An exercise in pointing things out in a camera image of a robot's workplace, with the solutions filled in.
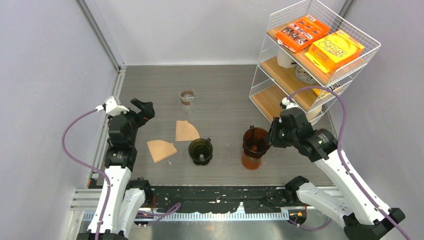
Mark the amber brown coffee dripper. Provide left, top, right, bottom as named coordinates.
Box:
left=242, top=125, right=271, bottom=159

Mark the brown paper coffee filter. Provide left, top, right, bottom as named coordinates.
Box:
left=175, top=120, right=200, bottom=142

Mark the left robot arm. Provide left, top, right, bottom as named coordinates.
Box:
left=76, top=96, right=155, bottom=240

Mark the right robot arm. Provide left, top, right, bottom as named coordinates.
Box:
left=267, top=108, right=406, bottom=240

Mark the dark green coffee dripper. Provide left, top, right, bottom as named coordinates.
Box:
left=188, top=138, right=213, bottom=166

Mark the clear glass beaker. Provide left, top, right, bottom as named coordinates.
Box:
left=178, top=87, right=198, bottom=114

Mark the yellow black snack packet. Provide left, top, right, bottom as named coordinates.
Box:
left=311, top=81, right=344, bottom=99

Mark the orange glass carafe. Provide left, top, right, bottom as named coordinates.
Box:
left=241, top=154, right=262, bottom=170

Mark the white ceramic mug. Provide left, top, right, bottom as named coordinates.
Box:
left=276, top=49, right=297, bottom=69

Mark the yellow snack box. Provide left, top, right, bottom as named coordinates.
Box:
left=304, top=30, right=365, bottom=74

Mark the orange snack box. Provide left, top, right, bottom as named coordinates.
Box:
left=275, top=14, right=331, bottom=54

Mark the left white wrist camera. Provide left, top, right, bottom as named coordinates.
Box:
left=95, top=95, right=130, bottom=117

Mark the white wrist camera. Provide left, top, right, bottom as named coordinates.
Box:
left=279, top=97, right=300, bottom=110
left=95, top=95, right=130, bottom=117

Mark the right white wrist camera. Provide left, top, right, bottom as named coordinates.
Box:
left=279, top=97, right=300, bottom=110

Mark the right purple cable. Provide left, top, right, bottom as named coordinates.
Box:
left=286, top=86, right=412, bottom=240

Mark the white wire shelf rack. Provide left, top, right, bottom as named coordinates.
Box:
left=249, top=0, right=381, bottom=125

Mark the aluminium frame rail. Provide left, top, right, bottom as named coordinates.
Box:
left=69, top=188, right=372, bottom=223

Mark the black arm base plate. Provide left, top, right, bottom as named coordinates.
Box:
left=141, top=185, right=309, bottom=214

